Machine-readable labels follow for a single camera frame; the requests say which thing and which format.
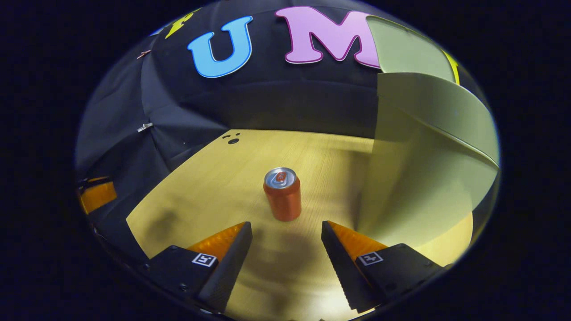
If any wooden desktop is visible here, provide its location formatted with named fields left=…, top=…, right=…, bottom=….
left=126, top=129, right=473, bottom=319

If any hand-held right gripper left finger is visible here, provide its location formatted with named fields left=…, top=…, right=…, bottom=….
left=143, top=222, right=253, bottom=313

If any orange pop can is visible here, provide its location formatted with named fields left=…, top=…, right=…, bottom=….
left=263, top=167, right=302, bottom=222

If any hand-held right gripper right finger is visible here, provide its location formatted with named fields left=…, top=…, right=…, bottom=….
left=321, top=221, right=447, bottom=314

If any black backdrop cloth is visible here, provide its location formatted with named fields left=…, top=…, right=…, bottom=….
left=76, top=0, right=473, bottom=263

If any pale green desktop garbage bin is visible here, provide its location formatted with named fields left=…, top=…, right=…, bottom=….
left=357, top=16, right=500, bottom=248

